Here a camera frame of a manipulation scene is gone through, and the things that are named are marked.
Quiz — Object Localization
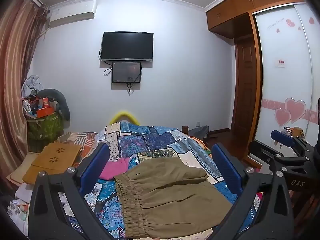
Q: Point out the green storage basket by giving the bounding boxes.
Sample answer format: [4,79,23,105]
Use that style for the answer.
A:
[26,111,64,153]

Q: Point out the white air conditioner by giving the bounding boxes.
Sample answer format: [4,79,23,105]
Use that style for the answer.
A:
[48,0,97,28]

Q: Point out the dark grey bag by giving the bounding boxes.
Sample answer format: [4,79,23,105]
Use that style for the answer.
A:
[188,125,209,140]

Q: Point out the pile of white clothes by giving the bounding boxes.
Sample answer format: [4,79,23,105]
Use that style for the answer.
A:
[22,74,43,97]

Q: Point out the orange striped bed sheet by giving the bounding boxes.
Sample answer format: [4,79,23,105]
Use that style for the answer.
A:
[187,135,213,155]

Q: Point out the pink cloth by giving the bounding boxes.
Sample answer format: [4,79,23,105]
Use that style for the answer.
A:
[99,157,129,180]

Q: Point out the small black wall monitor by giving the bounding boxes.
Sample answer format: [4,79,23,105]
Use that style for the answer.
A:
[111,61,142,84]

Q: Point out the grey curved pillow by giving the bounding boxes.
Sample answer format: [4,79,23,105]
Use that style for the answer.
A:
[37,89,71,122]

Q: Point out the wooden lap desk board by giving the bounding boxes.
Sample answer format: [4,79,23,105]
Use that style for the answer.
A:
[22,142,84,186]

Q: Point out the large black wall television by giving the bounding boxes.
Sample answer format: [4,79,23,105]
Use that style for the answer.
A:
[100,31,154,62]

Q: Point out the orange box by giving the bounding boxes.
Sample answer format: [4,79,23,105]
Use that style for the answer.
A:
[36,106,54,118]

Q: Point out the brown wooden door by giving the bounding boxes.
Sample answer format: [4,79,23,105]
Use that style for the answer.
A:
[230,34,258,139]

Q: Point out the yellow curved object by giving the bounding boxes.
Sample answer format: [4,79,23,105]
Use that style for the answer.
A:
[108,110,138,125]

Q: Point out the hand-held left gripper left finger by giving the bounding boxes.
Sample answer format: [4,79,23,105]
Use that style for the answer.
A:
[27,142,118,240]

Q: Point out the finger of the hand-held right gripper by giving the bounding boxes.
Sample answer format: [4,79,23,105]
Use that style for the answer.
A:
[247,140,312,167]
[271,129,316,155]

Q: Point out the striped brown curtain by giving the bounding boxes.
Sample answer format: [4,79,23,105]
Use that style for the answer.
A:
[0,0,50,180]

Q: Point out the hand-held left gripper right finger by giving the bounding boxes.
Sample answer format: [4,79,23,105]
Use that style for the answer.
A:
[211,142,294,240]

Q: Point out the blue patchwork blanket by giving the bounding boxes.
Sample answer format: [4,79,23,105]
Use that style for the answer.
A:
[67,121,262,240]

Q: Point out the olive green pants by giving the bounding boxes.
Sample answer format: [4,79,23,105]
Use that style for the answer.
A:
[113,157,233,238]

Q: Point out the wooden overhead cabinet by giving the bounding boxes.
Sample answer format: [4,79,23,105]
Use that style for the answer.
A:
[205,0,307,39]

